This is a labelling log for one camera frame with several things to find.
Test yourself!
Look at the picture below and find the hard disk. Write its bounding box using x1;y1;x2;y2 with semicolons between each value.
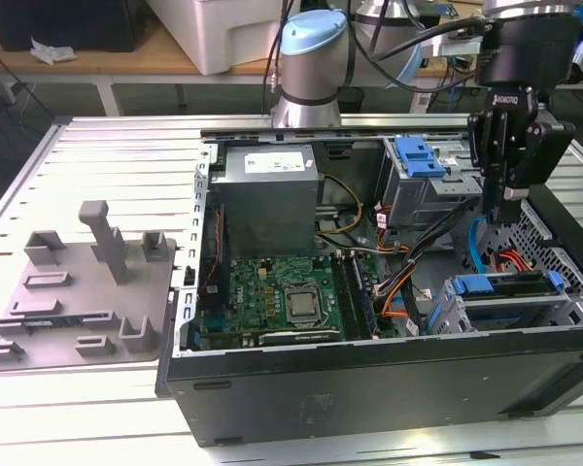
425;270;572;336

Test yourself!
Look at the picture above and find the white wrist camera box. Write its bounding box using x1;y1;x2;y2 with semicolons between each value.
429;28;485;57

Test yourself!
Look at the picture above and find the yellow black wire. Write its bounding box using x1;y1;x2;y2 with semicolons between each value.
315;174;363;244

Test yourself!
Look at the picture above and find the green motherboard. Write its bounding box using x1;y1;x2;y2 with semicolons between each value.
196;251;399;350

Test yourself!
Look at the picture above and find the black RAM slot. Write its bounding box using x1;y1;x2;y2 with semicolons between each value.
329;254;359;341

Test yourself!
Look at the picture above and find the grey power supply unit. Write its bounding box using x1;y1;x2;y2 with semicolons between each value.
208;145;322;258

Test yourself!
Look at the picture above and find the orange power wire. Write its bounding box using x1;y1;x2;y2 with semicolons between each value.
490;250;535;276

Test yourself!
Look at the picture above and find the wooden desk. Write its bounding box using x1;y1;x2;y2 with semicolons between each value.
0;4;583;116

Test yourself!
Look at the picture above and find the crumpled white paper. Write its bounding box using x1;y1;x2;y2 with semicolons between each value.
28;38;78;66

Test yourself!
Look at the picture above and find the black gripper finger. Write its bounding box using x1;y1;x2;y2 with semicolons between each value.
497;120;576;224
467;110;499;222

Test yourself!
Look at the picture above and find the white plastic box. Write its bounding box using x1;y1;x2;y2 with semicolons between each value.
148;0;286;77

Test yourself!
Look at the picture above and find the orange flat wire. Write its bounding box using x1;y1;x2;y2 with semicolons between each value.
381;279;419;319

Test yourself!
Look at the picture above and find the grey metal disk bay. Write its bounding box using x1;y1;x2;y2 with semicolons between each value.
425;270;583;336

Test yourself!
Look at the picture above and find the grey parts rack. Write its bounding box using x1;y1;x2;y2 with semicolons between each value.
0;201;179;374

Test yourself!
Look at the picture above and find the RAM stick with blue label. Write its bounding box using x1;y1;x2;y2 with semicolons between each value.
21;315;85;327

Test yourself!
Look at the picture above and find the black graphics card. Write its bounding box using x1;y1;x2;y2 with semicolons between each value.
257;327;344;347

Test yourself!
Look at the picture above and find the silver CPU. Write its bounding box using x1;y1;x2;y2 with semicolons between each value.
284;288;325;324

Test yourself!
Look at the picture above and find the blue plastic drive latch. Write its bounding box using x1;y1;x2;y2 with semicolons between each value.
395;138;448;180

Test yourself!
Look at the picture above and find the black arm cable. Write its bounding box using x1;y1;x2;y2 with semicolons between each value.
264;0;295;93

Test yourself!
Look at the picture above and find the grey metal drive cage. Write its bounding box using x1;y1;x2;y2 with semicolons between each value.
381;137;486;232

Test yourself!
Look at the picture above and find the black PC case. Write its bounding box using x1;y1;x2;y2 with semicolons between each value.
154;123;583;449

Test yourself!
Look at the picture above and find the blue data wire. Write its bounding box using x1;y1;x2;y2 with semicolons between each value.
467;216;493;274

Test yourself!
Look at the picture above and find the black cable bundle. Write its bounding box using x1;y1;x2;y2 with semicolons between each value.
376;193;485;297

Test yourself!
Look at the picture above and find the red thin wire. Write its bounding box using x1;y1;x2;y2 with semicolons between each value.
208;203;224;292

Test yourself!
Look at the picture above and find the large black box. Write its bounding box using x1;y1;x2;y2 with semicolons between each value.
0;0;147;52

